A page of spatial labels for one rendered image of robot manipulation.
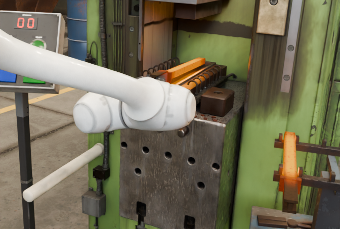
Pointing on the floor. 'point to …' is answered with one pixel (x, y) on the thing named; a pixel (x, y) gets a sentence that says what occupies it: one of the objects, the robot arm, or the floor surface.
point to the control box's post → (25, 155)
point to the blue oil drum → (77, 26)
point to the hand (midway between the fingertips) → (159, 79)
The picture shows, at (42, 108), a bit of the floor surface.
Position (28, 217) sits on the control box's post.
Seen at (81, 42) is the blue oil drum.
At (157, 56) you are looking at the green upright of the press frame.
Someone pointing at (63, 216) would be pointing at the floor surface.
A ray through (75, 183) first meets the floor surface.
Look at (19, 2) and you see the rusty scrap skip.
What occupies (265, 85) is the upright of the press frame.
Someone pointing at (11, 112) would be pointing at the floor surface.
